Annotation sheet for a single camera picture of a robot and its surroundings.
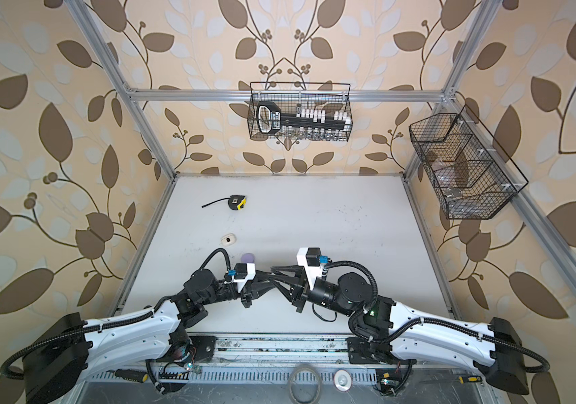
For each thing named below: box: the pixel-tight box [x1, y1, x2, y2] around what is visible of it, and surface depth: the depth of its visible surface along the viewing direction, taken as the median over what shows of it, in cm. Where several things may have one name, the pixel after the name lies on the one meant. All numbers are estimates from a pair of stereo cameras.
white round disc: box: [333, 368, 352, 393], surface depth 70 cm
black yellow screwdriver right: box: [458, 375, 483, 385], surface depth 71 cm
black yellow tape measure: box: [201, 195, 247, 211], surface depth 110 cm
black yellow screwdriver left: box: [106, 368, 150, 383], surface depth 70 cm
